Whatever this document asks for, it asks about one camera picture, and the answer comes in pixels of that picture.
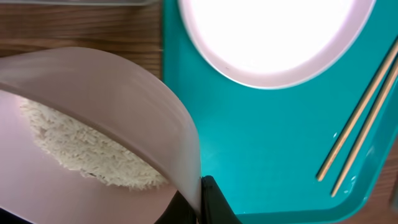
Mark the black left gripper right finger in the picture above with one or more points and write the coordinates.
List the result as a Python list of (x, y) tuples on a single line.
[(214, 207)]

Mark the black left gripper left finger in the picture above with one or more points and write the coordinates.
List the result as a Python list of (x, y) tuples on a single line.
[(178, 211)]

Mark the small pink bowl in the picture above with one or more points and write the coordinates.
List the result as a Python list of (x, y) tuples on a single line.
[(119, 99)]

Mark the white rice pile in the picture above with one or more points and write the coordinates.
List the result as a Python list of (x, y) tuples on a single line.
[(78, 147)]

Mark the teal serving tray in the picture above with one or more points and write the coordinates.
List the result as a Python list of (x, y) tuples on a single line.
[(265, 147)]

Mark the wooden chopstick right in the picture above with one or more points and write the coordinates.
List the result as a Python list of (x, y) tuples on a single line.
[(385, 89)]

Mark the wooden chopstick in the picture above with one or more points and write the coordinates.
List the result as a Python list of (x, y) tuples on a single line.
[(382, 70), (385, 89)]

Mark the large pink plate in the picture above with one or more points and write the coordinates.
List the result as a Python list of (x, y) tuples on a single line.
[(273, 44)]

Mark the wooden chopstick left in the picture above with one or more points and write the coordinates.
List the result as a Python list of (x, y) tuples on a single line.
[(382, 70)]

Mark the clear plastic bin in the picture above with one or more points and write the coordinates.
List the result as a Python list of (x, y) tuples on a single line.
[(83, 2)]

